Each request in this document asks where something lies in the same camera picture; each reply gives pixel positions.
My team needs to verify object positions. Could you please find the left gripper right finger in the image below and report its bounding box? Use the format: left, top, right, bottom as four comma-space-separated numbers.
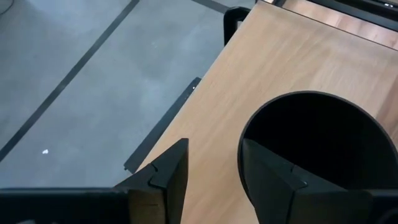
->
241, 139, 374, 224

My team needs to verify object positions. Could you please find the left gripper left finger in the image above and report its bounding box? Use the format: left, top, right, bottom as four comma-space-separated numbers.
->
114, 138, 190, 224

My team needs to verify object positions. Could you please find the black plastic cup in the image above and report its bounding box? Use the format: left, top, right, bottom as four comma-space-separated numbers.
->
237, 90, 398, 208

